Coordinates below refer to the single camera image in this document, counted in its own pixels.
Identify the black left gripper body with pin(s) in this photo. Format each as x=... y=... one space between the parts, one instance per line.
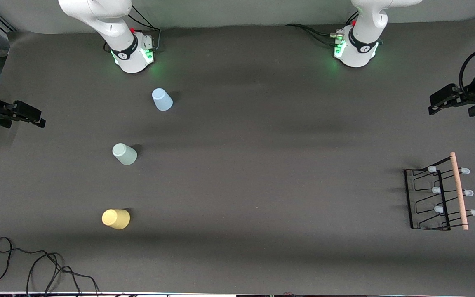
x=469 y=97

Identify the pale green plastic cup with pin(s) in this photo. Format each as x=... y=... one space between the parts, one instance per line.
x=125 y=154

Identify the yellow plastic cup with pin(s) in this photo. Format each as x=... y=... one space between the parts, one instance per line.
x=116 y=219

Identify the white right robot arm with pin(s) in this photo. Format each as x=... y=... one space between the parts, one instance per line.
x=109 y=24

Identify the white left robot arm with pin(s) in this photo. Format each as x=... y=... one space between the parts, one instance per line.
x=361 y=45

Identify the light blue plastic cup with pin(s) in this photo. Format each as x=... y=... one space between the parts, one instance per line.
x=162 y=100

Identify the dark grey table cover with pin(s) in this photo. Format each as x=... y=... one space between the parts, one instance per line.
x=303 y=247

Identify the aluminium frame rail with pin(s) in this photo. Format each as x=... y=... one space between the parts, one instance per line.
x=3 y=21

